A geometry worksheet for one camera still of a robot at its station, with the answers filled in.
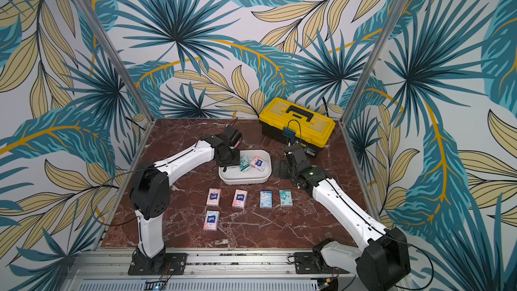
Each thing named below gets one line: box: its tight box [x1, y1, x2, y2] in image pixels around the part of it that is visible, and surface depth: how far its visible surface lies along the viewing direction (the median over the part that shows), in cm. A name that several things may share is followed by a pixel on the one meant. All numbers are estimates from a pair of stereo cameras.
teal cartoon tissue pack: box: [278, 189, 293, 207], surface depth 90 cm
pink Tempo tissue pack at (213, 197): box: [205, 187, 222, 207], surface depth 90 cm
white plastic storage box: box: [218, 150, 272, 186], surface depth 95 cm
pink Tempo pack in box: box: [250, 155, 268, 172], surface depth 100 cm
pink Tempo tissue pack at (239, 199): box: [232, 189, 248, 209], surface depth 89 cm
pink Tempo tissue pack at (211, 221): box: [203, 210, 220, 232], surface depth 83 cm
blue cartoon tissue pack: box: [259, 190, 273, 209], surface depth 89 cm
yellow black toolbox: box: [259, 97, 336, 157], surface depth 100 cm
